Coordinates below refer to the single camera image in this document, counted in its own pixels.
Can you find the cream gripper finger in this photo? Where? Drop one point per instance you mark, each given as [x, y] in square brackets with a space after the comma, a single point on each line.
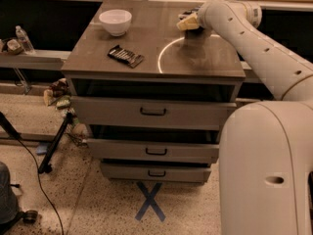
[189, 23]
[186, 15]

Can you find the blue chip bag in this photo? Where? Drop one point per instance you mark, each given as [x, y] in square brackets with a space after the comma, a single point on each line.
[200, 30]

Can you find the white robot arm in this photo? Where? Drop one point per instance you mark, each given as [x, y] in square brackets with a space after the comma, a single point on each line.
[266, 148]

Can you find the white bowl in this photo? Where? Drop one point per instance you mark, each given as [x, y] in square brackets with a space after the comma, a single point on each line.
[116, 22]

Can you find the black striped snack bar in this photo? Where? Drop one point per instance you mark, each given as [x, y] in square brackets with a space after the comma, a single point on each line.
[126, 57]

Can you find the grey drawer cabinet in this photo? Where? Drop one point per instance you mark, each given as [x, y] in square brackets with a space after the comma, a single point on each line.
[175, 68]

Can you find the pile of snack packages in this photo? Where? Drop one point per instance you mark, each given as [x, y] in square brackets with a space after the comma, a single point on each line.
[59, 96]

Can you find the clear plastic water bottle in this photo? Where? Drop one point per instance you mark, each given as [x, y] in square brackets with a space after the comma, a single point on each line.
[24, 40]

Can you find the crumpled wrapper on shelf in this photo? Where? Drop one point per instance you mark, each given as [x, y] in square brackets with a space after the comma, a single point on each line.
[10, 46]

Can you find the blue tape X mark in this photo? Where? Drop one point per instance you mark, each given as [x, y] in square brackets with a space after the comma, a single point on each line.
[150, 201]

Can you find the black tripod leg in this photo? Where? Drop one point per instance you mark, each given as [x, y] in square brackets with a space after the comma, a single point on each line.
[45, 166]

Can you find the grey wheeled chair base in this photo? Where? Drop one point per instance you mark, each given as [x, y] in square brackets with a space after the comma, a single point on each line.
[10, 212]

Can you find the top drawer with handle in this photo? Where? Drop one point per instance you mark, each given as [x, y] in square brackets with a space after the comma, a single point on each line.
[152, 113]

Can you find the drawer with handle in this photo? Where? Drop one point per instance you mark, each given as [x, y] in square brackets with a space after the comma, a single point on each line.
[152, 113]
[153, 151]
[155, 172]

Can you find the bottom drawer with handle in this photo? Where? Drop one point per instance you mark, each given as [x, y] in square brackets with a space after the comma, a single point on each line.
[155, 172]

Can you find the middle drawer with handle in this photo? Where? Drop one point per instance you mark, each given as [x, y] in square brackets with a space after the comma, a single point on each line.
[153, 151]

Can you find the grey side shelf rail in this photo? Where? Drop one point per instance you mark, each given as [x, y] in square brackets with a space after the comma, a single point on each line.
[45, 60]

